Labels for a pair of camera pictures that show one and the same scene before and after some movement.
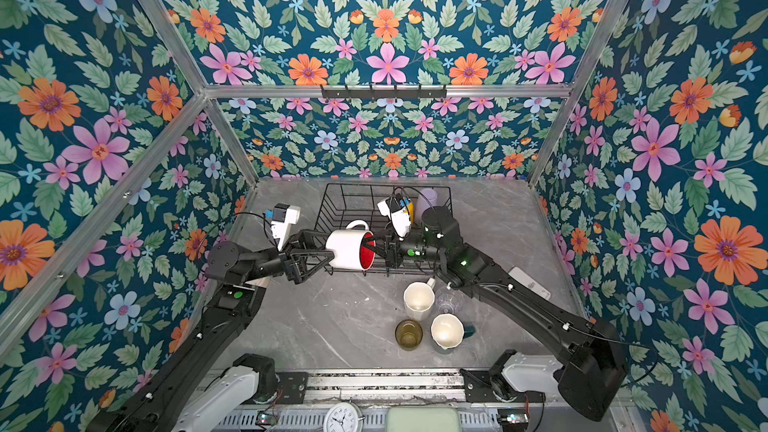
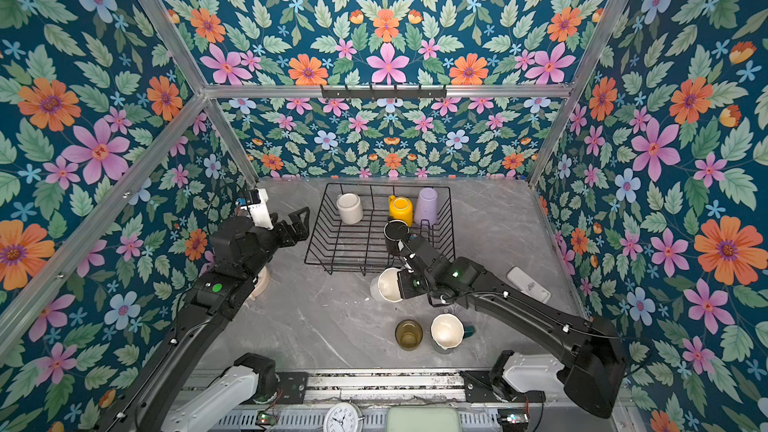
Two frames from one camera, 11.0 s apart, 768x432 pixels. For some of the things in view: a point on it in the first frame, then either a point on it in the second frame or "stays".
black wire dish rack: (362, 225) stays
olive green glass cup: (408, 334) stays
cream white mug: (418, 299) -> (388, 285)
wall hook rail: (384, 93) stays
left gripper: (293, 267) -> (301, 229)
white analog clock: (344, 417) stays
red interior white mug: (349, 251) -> (350, 208)
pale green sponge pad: (422, 419) stays
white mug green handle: (448, 331) stays
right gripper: (394, 252) -> (403, 285)
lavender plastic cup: (422, 202) stays
